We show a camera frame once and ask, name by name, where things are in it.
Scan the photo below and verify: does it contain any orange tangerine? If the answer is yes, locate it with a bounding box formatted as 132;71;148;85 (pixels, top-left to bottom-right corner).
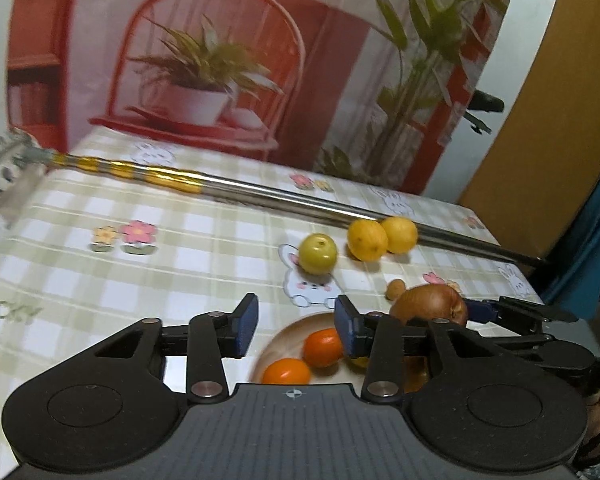
303;328;345;367
261;358;312;386

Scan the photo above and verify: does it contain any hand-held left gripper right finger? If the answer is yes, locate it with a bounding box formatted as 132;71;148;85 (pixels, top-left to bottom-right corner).
334;295;511;405

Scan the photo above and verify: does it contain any long metal pole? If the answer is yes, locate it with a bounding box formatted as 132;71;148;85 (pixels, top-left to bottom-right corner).
30;150;548;265

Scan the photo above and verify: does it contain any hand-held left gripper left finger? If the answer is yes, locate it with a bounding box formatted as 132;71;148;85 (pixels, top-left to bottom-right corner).
95;294;259;405

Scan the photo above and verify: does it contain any yellow green apple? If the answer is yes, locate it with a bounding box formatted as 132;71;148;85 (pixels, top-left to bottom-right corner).
299;233;339;275

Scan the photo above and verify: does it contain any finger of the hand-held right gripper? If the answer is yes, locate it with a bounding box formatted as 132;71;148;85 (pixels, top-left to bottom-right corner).
472;331;556;350
464;296;578;325

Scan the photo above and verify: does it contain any printed room backdrop cloth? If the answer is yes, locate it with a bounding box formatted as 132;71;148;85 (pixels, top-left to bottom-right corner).
5;0;523;196

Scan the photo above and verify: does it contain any round wooden plate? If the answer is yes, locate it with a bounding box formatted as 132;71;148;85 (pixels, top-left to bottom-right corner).
249;311;431;396

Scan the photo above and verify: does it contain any checkered bunny tablecloth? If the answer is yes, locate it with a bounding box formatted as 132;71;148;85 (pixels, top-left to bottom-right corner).
0;127;546;411

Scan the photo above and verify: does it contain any teal curtain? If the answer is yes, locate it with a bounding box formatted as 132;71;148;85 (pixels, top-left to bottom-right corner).
525;150;600;306

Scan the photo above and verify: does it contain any wooden board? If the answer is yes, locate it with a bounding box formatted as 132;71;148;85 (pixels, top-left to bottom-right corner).
459;0;600;263

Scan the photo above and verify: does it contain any yellow lemon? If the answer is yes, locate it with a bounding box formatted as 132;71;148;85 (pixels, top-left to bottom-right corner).
381;216;419;254
347;220;389;262

